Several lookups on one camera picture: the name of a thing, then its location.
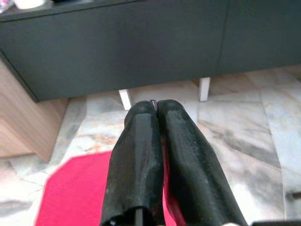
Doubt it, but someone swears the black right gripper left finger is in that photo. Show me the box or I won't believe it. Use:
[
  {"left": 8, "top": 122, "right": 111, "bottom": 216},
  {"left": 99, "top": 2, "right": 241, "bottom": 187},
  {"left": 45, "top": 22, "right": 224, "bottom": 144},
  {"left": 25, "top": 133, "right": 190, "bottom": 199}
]
[{"left": 100, "top": 100, "right": 166, "bottom": 226}]

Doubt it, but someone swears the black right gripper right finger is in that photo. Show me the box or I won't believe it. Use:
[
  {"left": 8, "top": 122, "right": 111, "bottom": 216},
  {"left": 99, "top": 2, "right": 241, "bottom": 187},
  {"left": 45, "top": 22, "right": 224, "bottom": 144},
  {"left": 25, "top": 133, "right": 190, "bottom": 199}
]
[{"left": 157, "top": 99, "right": 248, "bottom": 226}]

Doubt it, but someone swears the red plastic stool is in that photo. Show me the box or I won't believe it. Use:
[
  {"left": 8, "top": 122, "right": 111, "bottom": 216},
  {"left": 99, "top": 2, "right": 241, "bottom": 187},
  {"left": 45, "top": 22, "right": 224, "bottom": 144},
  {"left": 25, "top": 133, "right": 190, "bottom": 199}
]
[{"left": 33, "top": 150, "right": 187, "bottom": 226}]

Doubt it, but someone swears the white sideboard leg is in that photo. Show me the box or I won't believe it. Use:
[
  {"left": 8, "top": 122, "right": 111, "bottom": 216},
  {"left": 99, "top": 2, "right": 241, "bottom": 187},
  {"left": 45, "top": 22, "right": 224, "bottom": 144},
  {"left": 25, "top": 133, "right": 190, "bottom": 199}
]
[
  {"left": 199, "top": 77, "right": 211, "bottom": 102},
  {"left": 118, "top": 89, "right": 133, "bottom": 111}
]

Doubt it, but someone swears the black low sideboard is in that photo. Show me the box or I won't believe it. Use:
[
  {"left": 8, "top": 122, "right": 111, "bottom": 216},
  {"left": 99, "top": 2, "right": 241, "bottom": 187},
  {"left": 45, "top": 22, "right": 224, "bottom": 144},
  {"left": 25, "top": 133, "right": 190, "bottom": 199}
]
[{"left": 0, "top": 0, "right": 301, "bottom": 103}]

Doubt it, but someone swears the light wooden cabinet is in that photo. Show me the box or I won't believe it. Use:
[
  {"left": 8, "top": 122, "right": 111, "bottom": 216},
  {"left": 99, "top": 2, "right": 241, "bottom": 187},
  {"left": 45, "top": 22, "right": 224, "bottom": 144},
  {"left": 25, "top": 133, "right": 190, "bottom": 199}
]
[{"left": 0, "top": 57, "right": 70, "bottom": 163}]

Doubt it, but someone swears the white tape roll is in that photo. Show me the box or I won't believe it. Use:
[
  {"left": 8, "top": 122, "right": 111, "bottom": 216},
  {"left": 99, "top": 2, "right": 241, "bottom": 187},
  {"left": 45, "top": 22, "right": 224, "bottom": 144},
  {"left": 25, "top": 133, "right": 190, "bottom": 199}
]
[{"left": 13, "top": 0, "right": 46, "bottom": 10}]

